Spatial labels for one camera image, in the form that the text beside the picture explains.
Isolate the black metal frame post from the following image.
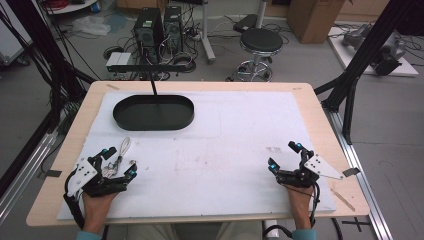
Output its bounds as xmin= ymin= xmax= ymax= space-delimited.
xmin=0 ymin=0 xmax=98 ymax=134
xmin=313 ymin=0 xmax=424 ymax=145

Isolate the black computer tower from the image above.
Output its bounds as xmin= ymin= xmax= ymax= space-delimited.
xmin=162 ymin=4 xmax=185 ymax=54
xmin=132 ymin=7 xmax=166 ymax=65

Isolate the white electronics box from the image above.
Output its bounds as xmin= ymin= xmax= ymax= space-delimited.
xmin=105 ymin=51 xmax=133 ymax=73

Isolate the black round stool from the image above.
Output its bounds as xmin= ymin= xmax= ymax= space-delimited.
xmin=226 ymin=27 xmax=285 ymax=83

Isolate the person's left hand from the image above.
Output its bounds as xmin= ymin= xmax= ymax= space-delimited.
xmin=80 ymin=190 xmax=119 ymax=233

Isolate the grey device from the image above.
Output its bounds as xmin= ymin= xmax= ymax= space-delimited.
xmin=341 ymin=23 xmax=372 ymax=52

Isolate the white plastic bag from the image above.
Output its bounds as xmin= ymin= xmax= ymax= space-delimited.
xmin=70 ymin=15 xmax=112 ymax=38

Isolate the white foam mat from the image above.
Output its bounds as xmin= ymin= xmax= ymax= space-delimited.
xmin=56 ymin=90 xmax=337 ymax=221

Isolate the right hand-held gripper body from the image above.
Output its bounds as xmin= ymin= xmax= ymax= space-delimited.
xmin=275 ymin=149 xmax=345 ymax=189

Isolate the cardboard box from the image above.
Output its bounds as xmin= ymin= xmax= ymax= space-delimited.
xmin=285 ymin=0 xmax=347 ymax=45

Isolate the thin wooden stick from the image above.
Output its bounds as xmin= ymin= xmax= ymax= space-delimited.
xmin=329 ymin=187 xmax=357 ymax=213

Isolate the white floor board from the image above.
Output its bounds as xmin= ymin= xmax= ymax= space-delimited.
xmin=327 ymin=25 xmax=420 ymax=78

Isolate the black camera stand bar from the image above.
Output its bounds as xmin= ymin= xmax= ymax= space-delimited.
xmin=106 ymin=63 xmax=188 ymax=98

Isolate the small metal whisk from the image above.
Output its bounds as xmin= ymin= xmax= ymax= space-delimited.
xmin=101 ymin=136 xmax=138 ymax=178

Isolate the aluminium rail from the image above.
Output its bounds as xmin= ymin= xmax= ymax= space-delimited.
xmin=322 ymin=105 xmax=395 ymax=240
xmin=0 ymin=130 xmax=60 ymax=223

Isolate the black device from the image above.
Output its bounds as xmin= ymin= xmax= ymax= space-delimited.
xmin=370 ymin=31 xmax=408 ymax=77

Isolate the person's right hand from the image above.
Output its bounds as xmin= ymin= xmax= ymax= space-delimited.
xmin=285 ymin=184 xmax=316 ymax=231

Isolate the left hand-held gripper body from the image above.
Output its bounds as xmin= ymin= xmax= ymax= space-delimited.
xmin=65 ymin=153 xmax=132 ymax=198

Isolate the white stand leg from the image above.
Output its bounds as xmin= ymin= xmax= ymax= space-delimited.
xmin=199 ymin=0 xmax=217 ymax=65

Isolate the black flat case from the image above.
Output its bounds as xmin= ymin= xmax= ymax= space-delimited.
xmin=232 ymin=13 xmax=259 ymax=34

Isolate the black oval tray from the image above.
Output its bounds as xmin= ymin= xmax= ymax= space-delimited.
xmin=112 ymin=94 xmax=196 ymax=132

